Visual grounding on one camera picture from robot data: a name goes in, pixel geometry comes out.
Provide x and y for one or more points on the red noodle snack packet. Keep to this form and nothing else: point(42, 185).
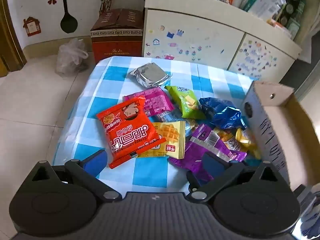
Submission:
point(127, 130)

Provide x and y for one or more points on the green snack packet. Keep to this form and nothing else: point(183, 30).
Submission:
point(187, 102)

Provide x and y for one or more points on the pile of medicine boxes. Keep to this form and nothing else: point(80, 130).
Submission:
point(262, 0)

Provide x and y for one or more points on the blue foil snack packet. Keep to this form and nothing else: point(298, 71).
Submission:
point(222, 113)

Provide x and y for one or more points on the purple snack packet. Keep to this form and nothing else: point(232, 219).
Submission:
point(197, 142)

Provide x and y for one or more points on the cardboard box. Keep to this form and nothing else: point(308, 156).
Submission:
point(265, 120)

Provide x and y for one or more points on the orange yellow snack packet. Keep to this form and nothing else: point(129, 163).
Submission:
point(226, 138)

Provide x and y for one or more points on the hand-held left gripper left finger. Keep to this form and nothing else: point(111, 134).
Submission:
point(96, 162)

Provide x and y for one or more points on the light blue snack packet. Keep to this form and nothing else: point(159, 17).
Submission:
point(175, 116)

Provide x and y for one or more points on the small yellow candy packet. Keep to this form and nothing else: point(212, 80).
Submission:
point(254, 152)
point(243, 136)

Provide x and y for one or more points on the pink snack packet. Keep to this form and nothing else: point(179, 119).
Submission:
point(155, 101)

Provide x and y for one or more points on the brown printed carton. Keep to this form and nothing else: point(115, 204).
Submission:
point(117, 42)

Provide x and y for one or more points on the cream cabinet with stickers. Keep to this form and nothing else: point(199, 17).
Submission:
point(200, 37)

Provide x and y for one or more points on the flower vase wall decal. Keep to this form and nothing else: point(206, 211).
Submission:
point(68, 23)

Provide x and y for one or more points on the blue white patterned cloth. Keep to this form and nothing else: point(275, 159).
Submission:
point(311, 222)

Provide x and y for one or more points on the brown wooden door frame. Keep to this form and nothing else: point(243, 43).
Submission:
point(10, 42)

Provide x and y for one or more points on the silver foil snack packet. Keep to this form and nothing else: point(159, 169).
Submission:
point(150, 75)

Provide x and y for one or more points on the red house wall sticker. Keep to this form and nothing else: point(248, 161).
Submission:
point(32, 27)

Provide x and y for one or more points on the yellow waffle snack packet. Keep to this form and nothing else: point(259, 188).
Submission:
point(170, 135)

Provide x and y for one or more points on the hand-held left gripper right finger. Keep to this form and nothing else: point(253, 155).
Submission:
point(213, 166)

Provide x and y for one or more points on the blue white checkered tablecloth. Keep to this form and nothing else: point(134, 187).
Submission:
point(112, 80)

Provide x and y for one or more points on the clear plastic bag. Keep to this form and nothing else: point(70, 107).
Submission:
point(68, 60)

